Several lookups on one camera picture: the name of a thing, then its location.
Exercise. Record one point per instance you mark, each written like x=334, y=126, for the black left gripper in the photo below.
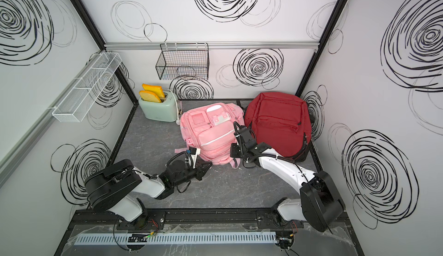
x=199, y=171

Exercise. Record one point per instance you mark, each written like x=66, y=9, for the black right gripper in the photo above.
x=233, y=153

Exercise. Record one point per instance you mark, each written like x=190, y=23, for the pink backpack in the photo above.
x=211, y=130

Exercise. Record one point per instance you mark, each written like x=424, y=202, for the red and black backpack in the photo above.
x=304, y=151

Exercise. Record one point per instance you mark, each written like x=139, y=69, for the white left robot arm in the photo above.
x=110, y=189

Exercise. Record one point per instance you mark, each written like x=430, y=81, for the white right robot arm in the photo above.
x=319, y=202

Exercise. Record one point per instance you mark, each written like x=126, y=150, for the mint green toaster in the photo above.
x=169, y=110

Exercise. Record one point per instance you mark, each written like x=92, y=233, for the front toast slice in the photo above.
x=149, y=96

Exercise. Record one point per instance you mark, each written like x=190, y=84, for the toast slice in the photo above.
x=158, y=90
x=149, y=96

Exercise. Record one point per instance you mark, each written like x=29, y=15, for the rear toast slice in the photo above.
x=158, y=90

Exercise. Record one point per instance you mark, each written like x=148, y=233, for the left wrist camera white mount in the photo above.
x=193, y=154

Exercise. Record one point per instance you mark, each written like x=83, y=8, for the grey slotted cable duct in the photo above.
x=125, y=239

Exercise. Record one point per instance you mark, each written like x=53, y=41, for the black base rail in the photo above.
x=157, y=219

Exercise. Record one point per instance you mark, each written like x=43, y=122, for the grey wall rail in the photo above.
x=230, y=45

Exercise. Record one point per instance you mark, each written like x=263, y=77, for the black wire basket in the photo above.
x=183, y=59

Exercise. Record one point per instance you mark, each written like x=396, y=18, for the white mesh wall shelf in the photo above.
x=91, y=83

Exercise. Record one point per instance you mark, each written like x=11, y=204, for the black corner frame post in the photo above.
x=327, y=32

